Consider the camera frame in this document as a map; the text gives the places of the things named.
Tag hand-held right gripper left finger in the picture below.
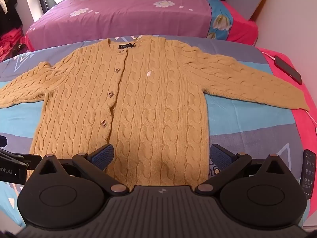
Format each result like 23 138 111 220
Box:
32 143 130 195

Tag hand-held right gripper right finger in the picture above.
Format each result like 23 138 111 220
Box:
195 143 289 195

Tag yellow cable-knit cardigan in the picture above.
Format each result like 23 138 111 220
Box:
0 36 310 187

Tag stack of pink clothes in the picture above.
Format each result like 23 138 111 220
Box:
0 27 26 62

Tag dark hanging clothes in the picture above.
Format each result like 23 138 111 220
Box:
0 0 23 36

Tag blue grey printed blanket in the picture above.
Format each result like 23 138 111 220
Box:
0 35 309 228

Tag black remote control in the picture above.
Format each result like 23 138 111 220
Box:
299 149 317 199

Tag dark red smartphone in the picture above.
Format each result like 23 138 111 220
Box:
273 55 303 85

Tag blue flowered sheet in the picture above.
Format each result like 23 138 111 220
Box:
202 0 234 40

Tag purple flowered bed sheet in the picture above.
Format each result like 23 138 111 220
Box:
25 0 214 50

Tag white charging cable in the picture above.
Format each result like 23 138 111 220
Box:
260 51 317 131

